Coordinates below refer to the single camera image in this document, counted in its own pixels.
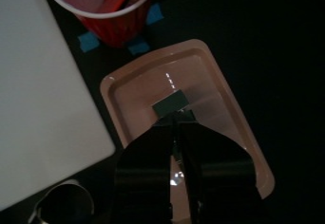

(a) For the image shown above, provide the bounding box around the blue tape piece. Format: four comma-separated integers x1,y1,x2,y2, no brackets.
144,2,164,26
126,40,151,56
76,30,101,53

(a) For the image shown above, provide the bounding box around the pink rectangular plastic tray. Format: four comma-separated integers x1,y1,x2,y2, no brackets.
98,38,276,224

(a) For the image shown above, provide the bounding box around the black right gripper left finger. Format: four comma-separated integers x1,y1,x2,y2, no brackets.
110,116,175,224

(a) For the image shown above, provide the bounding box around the round black bowl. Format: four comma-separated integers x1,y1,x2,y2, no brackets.
26,179,94,224

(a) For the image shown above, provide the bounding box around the dark green sushi roll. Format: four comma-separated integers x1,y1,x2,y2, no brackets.
151,89,191,118

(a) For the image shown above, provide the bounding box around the white cutting board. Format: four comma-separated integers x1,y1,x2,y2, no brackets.
0,0,116,213

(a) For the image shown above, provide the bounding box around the red plastic cup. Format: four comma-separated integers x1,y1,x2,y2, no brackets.
38,0,160,49

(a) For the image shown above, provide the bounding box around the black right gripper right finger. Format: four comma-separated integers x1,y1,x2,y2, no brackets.
173,111,271,224

